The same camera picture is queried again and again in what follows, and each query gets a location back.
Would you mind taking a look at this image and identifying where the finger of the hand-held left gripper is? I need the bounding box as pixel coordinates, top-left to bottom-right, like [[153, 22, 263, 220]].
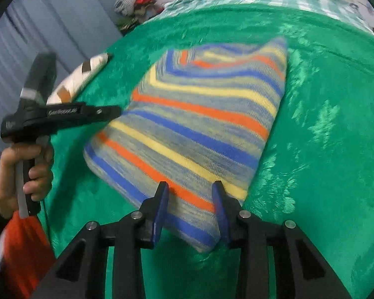
[[79, 103, 123, 124]]

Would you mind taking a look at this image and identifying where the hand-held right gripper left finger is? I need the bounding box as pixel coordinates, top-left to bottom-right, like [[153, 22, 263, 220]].
[[34, 181, 170, 299]]

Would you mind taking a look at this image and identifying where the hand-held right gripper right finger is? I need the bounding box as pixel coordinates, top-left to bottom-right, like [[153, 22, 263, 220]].
[[211, 180, 351, 299]]

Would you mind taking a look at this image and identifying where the striped knit sweater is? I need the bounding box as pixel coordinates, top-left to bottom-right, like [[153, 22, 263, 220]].
[[84, 36, 289, 253]]

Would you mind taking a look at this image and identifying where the person's left hand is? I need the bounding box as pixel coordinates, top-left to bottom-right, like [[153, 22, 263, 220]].
[[0, 145, 55, 220]]

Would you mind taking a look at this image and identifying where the white brown patterned cloth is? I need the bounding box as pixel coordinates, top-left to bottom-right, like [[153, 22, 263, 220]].
[[47, 53, 113, 105]]

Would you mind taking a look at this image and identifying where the dark green cloth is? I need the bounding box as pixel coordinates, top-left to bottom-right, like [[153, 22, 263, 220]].
[[117, 6, 164, 35]]

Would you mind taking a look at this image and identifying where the grey-blue curtain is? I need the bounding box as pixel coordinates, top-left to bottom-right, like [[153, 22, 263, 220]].
[[0, 0, 136, 173]]

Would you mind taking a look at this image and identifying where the green velvet blanket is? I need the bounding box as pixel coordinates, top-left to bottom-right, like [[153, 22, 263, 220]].
[[37, 4, 374, 299]]

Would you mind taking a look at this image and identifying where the person's red clothing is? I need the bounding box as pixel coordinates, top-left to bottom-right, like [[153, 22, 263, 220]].
[[0, 210, 57, 299]]

